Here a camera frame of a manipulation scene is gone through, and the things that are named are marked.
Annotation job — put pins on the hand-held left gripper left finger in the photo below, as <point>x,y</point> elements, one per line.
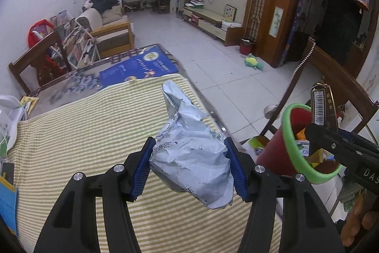
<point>142,165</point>

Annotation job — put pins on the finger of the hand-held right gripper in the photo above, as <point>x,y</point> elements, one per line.
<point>358,139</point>
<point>325,142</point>

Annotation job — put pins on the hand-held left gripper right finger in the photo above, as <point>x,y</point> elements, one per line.
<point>236,167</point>

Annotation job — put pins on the dark small box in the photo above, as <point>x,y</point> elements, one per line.
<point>322,104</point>

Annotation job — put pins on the red bin green rim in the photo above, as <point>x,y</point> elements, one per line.
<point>275,149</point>

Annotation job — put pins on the white paper bag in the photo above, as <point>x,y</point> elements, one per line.
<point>189,158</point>

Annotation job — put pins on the yellow drink carton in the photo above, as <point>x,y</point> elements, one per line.
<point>316,156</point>

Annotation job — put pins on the green yellow small box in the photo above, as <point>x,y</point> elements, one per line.
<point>257,145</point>

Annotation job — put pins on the yellow striped table cloth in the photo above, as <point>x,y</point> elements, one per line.
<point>88,137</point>

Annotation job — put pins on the grey round stand base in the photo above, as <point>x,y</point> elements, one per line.
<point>270,110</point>

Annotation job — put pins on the dark wooden chair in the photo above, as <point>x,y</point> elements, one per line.
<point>334,69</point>
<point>32,51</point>

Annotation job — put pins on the green plush toy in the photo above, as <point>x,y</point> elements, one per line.
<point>253,61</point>

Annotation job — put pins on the small red waste bin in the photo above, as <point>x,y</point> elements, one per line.
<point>247,47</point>

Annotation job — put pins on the yellow picture book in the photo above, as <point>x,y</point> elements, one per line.
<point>28,103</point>

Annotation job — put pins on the white book rack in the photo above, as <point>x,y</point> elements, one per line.
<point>77,45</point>

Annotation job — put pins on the green picture book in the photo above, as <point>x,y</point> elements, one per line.
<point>3,147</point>

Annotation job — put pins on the blue green book stand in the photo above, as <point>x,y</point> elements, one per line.
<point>7,205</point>

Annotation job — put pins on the white box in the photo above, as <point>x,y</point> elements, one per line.
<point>231,25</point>

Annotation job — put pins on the long TV cabinet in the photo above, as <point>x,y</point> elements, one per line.
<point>207,23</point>

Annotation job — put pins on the white desk lamp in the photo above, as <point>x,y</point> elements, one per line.
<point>9,101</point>

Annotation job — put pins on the small framed picture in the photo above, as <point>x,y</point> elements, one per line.
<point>230,12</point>

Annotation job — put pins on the cluttered small chair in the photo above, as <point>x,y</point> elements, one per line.
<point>161,2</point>

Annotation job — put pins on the dark clothes pile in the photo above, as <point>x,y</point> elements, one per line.
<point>103,2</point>

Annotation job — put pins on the red plastic basket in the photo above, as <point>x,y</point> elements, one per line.
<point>37,33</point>

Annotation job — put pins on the stack of books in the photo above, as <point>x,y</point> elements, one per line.
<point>194,3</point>

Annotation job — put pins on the black white plush toy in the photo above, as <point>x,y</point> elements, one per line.
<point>86,5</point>

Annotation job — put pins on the bamboo wall picture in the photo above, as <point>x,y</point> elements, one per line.
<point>276,21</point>

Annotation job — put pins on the wooden frame sofa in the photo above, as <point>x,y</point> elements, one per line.
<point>115,36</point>

